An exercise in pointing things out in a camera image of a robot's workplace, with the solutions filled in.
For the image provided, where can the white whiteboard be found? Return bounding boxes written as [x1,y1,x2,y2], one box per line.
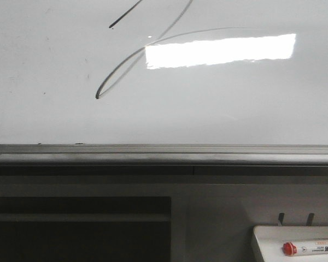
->
[0,1,328,145]

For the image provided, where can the grey aluminium whiteboard ledge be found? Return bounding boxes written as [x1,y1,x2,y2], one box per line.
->
[0,144,328,165]

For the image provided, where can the left black tray hook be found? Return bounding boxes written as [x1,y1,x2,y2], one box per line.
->
[277,212,285,226]

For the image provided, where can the black tray hook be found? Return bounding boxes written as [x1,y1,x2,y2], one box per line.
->
[277,212,285,226]
[306,213,315,227]

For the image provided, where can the white plastic marker tray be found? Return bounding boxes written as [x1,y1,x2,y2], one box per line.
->
[251,226,328,261]

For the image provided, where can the right black tray hook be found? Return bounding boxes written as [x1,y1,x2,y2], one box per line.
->
[306,213,315,227]

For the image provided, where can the white marker with red cap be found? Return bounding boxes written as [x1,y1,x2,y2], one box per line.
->
[282,239,328,257]

